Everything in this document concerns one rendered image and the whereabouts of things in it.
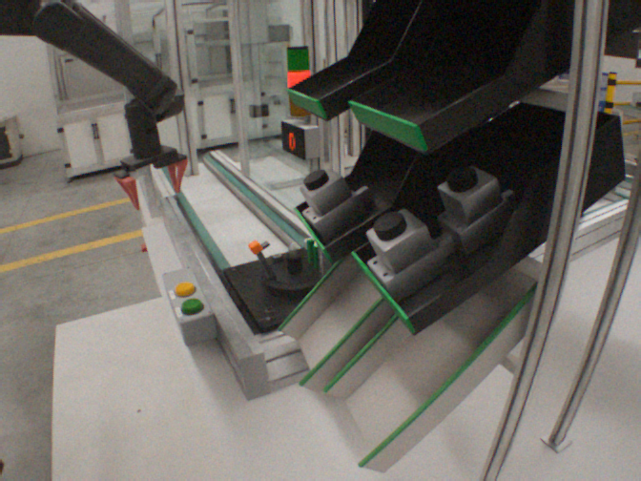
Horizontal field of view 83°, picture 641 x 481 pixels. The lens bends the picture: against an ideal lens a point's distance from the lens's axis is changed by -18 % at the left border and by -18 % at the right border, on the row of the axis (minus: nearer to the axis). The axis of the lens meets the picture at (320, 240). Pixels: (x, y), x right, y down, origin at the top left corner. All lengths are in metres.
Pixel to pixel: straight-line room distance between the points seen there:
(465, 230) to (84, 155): 5.76
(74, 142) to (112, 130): 0.52
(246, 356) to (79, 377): 0.39
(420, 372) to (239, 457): 0.33
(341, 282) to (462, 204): 0.31
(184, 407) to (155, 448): 0.10
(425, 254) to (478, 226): 0.06
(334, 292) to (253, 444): 0.28
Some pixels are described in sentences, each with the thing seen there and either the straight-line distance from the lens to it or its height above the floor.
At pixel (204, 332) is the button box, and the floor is 0.92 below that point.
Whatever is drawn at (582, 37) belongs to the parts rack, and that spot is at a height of 1.44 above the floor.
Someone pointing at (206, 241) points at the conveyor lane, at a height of 0.95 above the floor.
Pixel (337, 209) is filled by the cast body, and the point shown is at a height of 1.23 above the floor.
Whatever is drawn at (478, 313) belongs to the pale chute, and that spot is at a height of 1.13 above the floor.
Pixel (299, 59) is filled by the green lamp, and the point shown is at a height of 1.39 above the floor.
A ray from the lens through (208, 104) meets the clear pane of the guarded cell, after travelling 2.11.
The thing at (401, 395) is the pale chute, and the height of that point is 1.04.
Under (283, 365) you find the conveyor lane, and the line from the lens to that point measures 0.77.
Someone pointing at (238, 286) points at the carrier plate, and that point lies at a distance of 0.89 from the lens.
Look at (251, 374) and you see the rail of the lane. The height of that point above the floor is 0.92.
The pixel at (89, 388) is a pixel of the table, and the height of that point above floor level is 0.86.
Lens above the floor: 1.43
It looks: 26 degrees down
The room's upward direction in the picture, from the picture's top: 3 degrees counter-clockwise
